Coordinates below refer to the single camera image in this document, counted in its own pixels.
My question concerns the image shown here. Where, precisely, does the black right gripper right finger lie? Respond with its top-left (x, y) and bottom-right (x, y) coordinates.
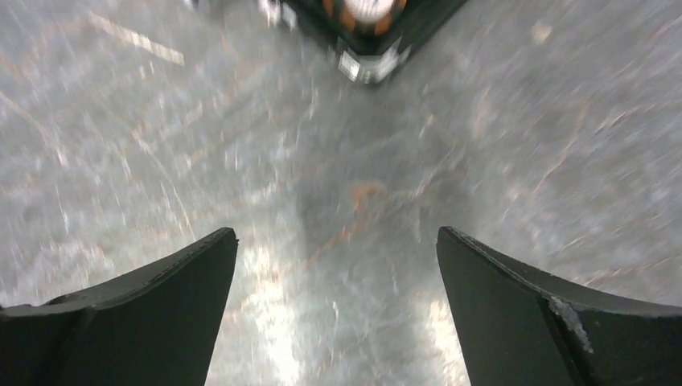
top-left (437, 227), bottom-right (681, 385)

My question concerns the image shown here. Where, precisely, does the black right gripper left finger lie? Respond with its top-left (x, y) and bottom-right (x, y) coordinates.
top-left (1, 228), bottom-right (238, 385)

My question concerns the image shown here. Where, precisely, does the black poker chip case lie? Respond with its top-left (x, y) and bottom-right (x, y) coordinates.
top-left (258, 0), bottom-right (466, 84)

